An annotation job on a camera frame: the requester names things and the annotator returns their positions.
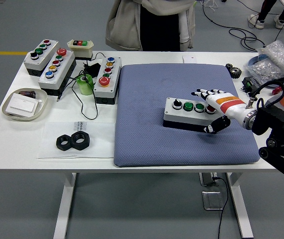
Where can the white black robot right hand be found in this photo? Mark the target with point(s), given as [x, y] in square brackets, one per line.
[228, 105]

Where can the grey four-control button box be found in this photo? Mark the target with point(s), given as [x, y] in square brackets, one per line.
[182, 117]

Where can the grey five-button box red mushroom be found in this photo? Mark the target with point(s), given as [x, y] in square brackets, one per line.
[57, 77]
[104, 92]

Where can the grey four-button box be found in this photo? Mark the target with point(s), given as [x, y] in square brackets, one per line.
[32, 64]

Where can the black module green terminal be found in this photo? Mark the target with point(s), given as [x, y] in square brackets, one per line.
[247, 82]

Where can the black stepped gear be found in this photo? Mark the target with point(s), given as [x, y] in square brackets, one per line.
[235, 72]

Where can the grey block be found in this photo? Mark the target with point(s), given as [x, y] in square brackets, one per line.
[276, 100]

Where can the clear bag of metal parts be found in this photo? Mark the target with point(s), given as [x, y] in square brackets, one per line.
[264, 71]

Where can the small red item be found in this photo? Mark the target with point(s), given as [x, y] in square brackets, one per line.
[277, 89]

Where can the bubble wrap bag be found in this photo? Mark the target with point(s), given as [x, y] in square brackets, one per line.
[281, 57]

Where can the grey under-table power box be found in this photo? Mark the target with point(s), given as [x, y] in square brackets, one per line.
[206, 179]

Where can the blue-grey textured mat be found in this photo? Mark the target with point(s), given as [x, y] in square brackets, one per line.
[144, 112]

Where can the background person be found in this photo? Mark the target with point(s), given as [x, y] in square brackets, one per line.
[259, 23]

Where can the metal floor socket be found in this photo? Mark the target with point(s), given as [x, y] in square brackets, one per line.
[211, 200]

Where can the white table leg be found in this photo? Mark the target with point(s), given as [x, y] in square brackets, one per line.
[239, 204]
[64, 204]

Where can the clear plastic bag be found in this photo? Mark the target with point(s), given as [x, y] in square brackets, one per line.
[99, 139]

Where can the black power adapter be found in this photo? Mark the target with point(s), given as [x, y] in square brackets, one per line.
[93, 68]

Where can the green tape roll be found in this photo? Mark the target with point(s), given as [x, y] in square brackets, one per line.
[84, 87]

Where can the black hex nut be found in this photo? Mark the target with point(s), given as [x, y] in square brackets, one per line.
[81, 140]
[63, 143]

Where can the cream shallow dish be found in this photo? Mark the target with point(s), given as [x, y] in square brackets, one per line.
[41, 98]

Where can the dark brown small item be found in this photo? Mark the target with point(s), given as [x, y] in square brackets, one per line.
[28, 94]

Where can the cream switch box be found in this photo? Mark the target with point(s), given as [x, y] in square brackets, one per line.
[82, 51]

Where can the white wall switch plate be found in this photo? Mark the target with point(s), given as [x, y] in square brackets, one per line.
[22, 104]

